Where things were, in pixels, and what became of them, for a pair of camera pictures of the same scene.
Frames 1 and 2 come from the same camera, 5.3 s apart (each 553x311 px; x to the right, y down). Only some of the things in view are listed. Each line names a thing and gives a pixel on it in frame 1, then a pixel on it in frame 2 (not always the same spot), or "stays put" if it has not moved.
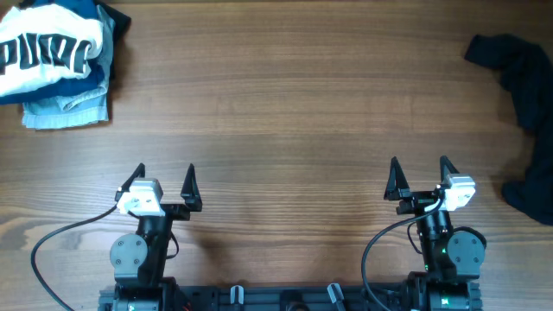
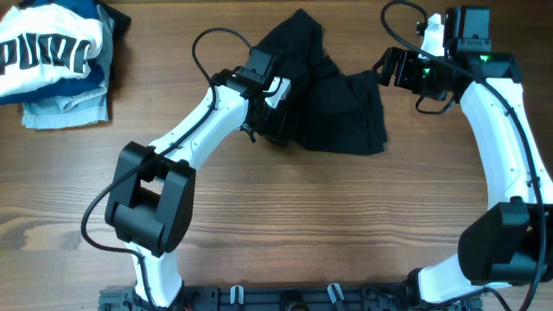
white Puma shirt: (43, 45) stays put
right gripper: (399, 190) -> (406, 61)
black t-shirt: (527, 67) -> (331, 111)
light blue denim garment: (83, 108) stays put
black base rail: (457, 296) stays put
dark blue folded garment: (94, 80) stays put
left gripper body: (175, 211) -> (269, 123)
